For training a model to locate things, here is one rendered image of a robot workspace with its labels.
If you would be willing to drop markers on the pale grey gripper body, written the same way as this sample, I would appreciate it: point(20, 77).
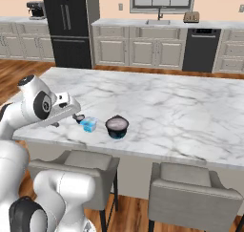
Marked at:
point(62, 112)

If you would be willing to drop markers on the black fridge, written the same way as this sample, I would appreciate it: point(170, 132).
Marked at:
point(67, 25)

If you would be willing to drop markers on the large dark yogurt container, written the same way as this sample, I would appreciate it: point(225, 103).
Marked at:
point(117, 126)

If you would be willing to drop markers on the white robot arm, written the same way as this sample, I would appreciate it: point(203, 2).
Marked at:
point(19, 165)

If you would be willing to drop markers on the small dark yogurt cup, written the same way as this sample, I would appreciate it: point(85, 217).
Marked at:
point(79, 117)

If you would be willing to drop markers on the sink basin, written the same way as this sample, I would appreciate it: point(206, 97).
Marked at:
point(158, 22)

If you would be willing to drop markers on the toaster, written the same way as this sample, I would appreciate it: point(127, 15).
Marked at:
point(191, 17)

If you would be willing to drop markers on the beige base cupboards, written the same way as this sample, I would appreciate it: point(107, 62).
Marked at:
point(24, 41)
point(229, 51)
point(139, 46)

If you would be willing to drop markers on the sink tap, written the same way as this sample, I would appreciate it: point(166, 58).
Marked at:
point(159, 13)

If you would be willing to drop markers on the coffee machine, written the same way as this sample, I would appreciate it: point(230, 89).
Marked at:
point(36, 10)

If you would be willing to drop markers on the wall socket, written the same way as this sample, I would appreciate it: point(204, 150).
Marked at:
point(120, 7)
point(241, 8)

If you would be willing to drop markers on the blue square yogurt container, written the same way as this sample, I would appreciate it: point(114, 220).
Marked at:
point(89, 124)

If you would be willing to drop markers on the black dishwasher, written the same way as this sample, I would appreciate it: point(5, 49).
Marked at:
point(201, 50)

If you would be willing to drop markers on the grey upholstered stool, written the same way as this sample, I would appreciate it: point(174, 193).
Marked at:
point(193, 197)
point(83, 175)

